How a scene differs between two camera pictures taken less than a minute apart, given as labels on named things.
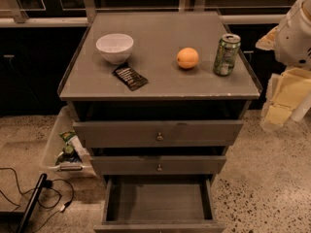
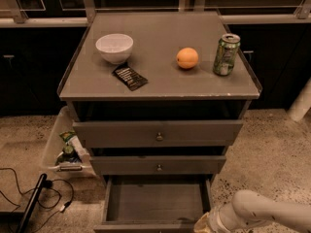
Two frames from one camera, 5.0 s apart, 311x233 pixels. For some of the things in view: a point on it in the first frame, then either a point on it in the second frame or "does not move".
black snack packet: (132, 79) does not move
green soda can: (225, 51) does not move
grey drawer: (159, 204) does not move
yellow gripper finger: (267, 42) to (202, 225)
